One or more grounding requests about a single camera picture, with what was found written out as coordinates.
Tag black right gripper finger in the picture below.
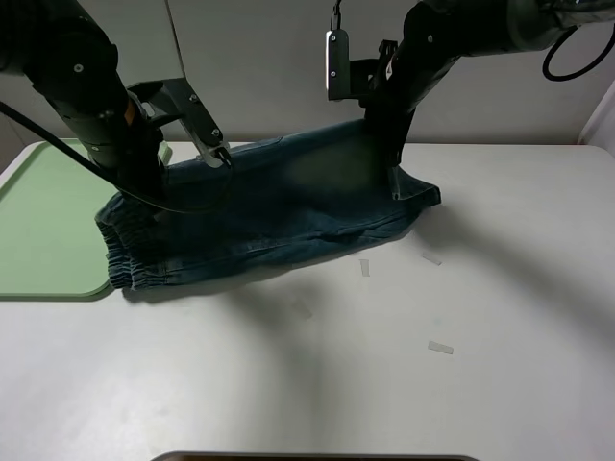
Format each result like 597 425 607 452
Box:
387 166 401 200

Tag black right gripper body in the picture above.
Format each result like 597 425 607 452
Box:
363 104 415 168

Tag children's blue denim shorts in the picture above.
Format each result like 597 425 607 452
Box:
95 120 441 291

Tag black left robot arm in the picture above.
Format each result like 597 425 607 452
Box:
1 1 163 199

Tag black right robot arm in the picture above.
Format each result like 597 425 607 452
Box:
361 0 614 199

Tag light green plastic tray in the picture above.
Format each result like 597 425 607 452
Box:
0 137 173 303

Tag clear tape marker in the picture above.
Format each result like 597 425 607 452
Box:
428 341 455 355
292 300 313 320
422 253 442 266
359 259 370 278

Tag clear tape marker lower centre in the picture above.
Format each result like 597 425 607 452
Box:
292 300 313 320

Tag clear tape marker lower right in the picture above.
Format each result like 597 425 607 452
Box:
428 341 455 355

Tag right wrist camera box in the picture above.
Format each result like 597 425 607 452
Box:
325 29 381 102

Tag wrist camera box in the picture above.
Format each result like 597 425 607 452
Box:
325 29 381 102
127 76 234 169

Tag black right camera cable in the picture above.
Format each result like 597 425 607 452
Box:
542 9 615 82

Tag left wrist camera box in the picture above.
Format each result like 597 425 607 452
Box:
127 76 234 169

